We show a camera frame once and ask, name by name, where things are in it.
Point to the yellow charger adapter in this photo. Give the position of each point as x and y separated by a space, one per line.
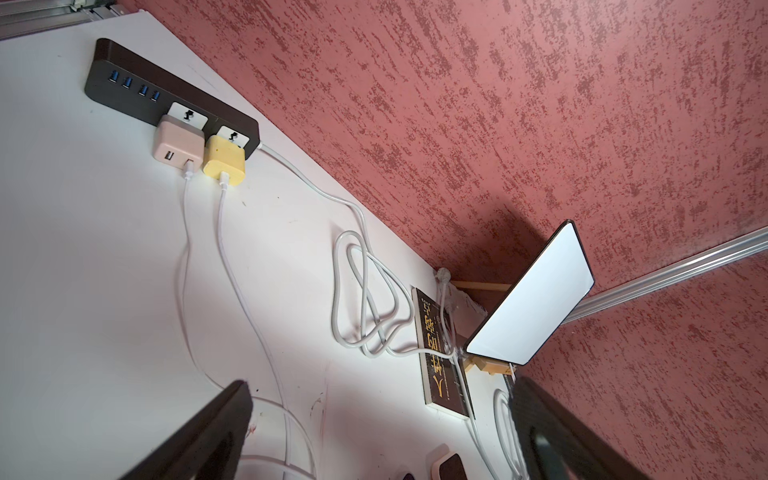
224 159

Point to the left aluminium corner post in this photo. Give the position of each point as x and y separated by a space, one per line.
25 17

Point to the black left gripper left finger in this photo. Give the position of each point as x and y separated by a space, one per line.
208 446

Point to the right aluminium corner post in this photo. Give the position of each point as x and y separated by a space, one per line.
734 250

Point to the pink charger adapter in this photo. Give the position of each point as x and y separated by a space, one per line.
178 144

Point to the white tablet panel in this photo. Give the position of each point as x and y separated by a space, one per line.
551 288

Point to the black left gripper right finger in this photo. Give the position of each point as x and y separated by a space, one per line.
557 445

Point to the black power strip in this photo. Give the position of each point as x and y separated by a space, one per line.
128 83

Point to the pink-cased phone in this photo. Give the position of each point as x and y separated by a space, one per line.
448 467

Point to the aluminium corner post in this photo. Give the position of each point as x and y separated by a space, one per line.
734 250
25 17

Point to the white wall plug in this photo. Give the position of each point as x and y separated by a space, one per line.
443 279

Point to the wooden tablet stand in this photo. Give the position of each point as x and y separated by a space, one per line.
486 365

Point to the black book gold letters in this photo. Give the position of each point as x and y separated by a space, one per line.
440 378

